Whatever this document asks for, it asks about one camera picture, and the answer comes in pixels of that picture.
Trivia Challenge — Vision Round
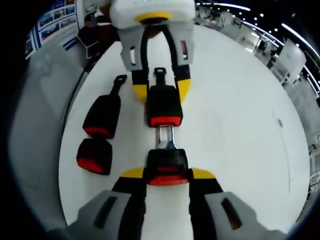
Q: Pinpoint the short black seat belt buckle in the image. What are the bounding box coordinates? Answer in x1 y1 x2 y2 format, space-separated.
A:
76 137 113 176

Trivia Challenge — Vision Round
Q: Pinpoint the photo poster board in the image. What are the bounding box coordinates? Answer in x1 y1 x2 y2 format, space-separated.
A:
24 0 79 61

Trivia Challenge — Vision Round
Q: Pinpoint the black seat belt buckle red button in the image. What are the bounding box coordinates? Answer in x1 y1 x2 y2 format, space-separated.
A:
146 67 184 128

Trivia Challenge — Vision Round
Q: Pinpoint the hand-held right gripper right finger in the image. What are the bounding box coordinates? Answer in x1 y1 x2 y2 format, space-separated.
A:
188 167 262 240

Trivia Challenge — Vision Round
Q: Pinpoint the black seat belt buckle with stalk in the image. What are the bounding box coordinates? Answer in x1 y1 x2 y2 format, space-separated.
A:
82 74 128 140

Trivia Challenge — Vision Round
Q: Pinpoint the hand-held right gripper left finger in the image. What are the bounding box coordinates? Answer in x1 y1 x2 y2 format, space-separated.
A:
66 166 148 240

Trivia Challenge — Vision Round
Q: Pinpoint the person's body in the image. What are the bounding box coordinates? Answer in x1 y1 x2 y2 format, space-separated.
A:
76 14 120 66

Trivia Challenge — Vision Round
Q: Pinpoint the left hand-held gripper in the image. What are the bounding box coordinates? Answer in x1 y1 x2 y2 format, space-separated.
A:
109 0 196 104

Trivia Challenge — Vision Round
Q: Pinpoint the metal seat belt tongue black extender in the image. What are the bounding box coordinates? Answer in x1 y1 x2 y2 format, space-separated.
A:
146 126 194 187

